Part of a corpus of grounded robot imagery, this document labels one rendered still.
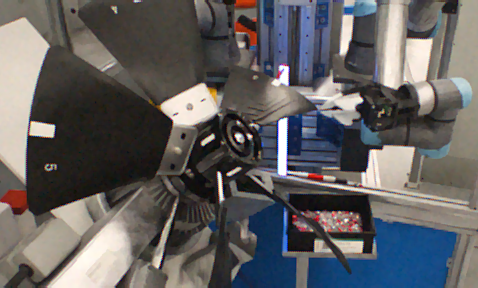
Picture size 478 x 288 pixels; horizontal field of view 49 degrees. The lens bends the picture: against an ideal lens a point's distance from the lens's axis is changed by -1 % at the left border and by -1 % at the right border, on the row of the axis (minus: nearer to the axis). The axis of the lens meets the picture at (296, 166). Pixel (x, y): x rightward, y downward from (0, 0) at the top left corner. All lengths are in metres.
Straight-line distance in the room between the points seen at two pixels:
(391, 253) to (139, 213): 0.86
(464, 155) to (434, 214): 1.58
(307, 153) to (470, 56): 1.22
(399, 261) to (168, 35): 0.95
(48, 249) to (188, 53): 0.42
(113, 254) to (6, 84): 0.39
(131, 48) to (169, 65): 0.07
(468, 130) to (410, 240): 1.49
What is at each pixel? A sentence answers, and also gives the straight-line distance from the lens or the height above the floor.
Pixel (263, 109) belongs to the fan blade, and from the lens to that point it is 1.11.
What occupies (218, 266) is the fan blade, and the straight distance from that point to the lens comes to 0.78.
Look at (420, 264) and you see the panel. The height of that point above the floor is 0.63.
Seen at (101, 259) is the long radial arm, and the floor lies 1.12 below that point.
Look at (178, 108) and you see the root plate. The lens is 0.98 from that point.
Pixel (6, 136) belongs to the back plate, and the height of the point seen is 1.23.
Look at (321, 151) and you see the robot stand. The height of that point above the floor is 0.74.
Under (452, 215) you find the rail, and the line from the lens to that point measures 1.47.
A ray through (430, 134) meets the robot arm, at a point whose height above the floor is 1.09.
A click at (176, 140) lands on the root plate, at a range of 0.89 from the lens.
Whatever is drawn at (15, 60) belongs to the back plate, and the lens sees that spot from 1.12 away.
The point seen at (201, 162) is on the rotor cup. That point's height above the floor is 1.19.
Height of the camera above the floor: 1.67
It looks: 32 degrees down
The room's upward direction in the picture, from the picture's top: 2 degrees clockwise
